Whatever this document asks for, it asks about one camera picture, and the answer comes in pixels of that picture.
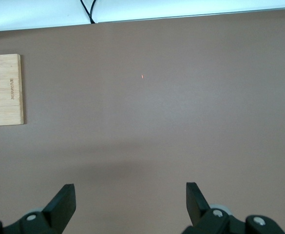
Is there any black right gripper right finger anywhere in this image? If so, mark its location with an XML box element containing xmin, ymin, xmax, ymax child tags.
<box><xmin>181</xmin><ymin>182</ymin><xmax>285</xmax><ymax>234</ymax></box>

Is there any brown table cover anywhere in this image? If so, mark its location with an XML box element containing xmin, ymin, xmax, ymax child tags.
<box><xmin>0</xmin><ymin>6</ymin><xmax>285</xmax><ymax>234</ymax></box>

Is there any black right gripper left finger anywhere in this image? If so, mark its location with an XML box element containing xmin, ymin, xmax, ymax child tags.
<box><xmin>0</xmin><ymin>184</ymin><xmax>76</xmax><ymax>234</ymax></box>

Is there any bamboo cutting board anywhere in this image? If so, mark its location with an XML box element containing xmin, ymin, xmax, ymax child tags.
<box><xmin>0</xmin><ymin>53</ymin><xmax>26</xmax><ymax>127</ymax></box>

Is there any black cable over rail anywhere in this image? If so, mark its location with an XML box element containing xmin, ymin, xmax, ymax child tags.
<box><xmin>79</xmin><ymin>0</ymin><xmax>97</xmax><ymax>24</ymax></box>

